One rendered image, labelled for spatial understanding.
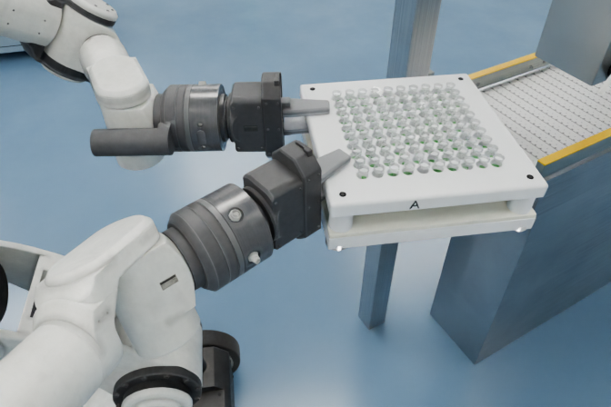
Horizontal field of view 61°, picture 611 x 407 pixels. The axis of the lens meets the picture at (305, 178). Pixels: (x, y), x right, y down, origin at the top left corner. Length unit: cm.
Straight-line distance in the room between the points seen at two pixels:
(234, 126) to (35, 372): 38
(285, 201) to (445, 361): 118
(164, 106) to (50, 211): 156
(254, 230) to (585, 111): 86
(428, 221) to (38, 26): 63
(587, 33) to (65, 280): 70
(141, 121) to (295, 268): 119
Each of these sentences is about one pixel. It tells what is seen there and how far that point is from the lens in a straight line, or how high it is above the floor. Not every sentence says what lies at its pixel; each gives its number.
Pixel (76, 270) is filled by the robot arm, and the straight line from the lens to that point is 44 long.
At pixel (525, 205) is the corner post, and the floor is 98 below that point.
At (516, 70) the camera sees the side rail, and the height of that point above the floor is 82.
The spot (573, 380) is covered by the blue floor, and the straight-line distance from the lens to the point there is 174.
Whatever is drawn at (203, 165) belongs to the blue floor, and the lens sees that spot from 221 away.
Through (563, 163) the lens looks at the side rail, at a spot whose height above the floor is 82.
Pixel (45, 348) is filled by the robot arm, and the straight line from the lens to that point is 42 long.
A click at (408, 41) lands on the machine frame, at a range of 101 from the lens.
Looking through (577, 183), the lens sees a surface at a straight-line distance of 111.
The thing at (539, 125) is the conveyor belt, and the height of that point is 80.
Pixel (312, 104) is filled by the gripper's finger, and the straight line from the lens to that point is 68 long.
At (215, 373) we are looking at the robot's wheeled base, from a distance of 136.
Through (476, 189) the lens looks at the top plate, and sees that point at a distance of 59.
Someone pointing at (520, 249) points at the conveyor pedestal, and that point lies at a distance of 127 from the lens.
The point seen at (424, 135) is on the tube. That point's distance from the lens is 65.
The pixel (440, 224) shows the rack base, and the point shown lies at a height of 97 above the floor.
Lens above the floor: 139
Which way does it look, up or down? 41 degrees down
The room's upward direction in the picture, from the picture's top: straight up
